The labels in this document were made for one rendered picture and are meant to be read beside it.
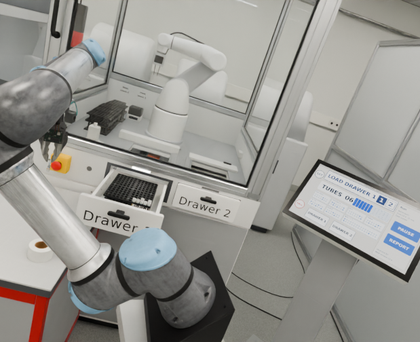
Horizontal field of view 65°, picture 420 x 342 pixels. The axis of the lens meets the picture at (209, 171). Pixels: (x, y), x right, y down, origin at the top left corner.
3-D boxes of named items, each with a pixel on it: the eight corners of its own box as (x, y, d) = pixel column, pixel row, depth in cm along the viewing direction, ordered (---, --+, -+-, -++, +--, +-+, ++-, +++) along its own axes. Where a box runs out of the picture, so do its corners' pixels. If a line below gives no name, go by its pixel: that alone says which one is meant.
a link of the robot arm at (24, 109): (24, 70, 53) (89, 27, 95) (-29, 102, 55) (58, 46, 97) (71, 127, 59) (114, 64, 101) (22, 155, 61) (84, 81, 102)
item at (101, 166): (249, 229, 153) (260, 202, 149) (26, 167, 142) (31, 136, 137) (233, 164, 243) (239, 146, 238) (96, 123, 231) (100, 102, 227)
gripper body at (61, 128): (38, 142, 108) (43, 106, 104) (41, 134, 115) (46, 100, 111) (63, 146, 111) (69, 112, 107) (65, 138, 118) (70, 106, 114)
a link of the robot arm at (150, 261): (192, 287, 75) (161, 248, 68) (142, 309, 77) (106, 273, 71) (191, 250, 85) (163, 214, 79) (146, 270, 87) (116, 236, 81)
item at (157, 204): (153, 236, 118) (157, 221, 116) (81, 216, 115) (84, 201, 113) (165, 191, 155) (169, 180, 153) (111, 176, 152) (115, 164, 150)
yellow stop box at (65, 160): (64, 175, 138) (67, 159, 136) (47, 169, 137) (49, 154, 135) (69, 170, 143) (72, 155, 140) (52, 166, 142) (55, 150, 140)
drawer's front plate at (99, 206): (155, 243, 117) (163, 216, 113) (73, 222, 113) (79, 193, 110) (156, 241, 118) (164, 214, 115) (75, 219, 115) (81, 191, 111)
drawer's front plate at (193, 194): (233, 222, 150) (241, 201, 147) (171, 205, 147) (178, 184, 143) (232, 220, 152) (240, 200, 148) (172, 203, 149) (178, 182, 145)
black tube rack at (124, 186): (146, 221, 125) (150, 206, 122) (100, 209, 123) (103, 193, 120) (154, 197, 145) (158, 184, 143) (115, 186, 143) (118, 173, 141)
